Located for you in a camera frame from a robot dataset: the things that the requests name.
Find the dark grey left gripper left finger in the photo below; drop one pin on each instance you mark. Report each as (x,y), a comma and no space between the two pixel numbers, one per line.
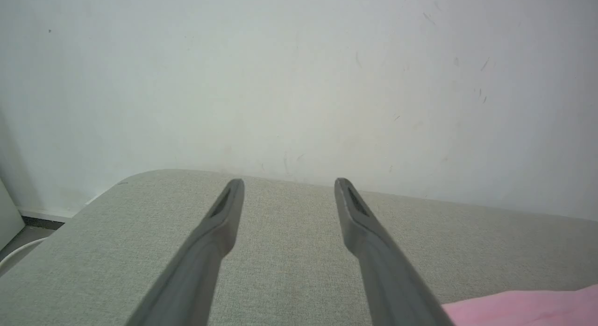
(196,270)

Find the white panel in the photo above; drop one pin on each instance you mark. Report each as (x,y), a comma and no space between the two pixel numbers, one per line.
(8,218)

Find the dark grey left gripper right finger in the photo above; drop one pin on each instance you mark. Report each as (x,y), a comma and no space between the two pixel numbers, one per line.
(387,279)

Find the pink garment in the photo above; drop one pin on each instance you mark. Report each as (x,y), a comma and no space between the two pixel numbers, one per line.
(528,309)

